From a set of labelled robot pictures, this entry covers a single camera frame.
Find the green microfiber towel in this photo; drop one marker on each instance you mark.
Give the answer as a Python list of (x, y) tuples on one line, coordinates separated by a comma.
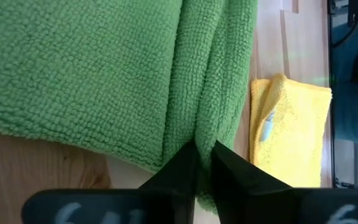
[(89, 77)]

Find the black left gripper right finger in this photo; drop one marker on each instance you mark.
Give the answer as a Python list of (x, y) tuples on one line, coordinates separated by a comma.
[(241, 189)]

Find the yellow microfiber towel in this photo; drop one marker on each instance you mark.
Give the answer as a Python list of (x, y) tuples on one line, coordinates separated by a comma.
[(297, 140)]

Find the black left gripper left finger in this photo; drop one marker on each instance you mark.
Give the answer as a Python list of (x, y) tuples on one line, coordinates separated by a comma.
[(182, 169)]

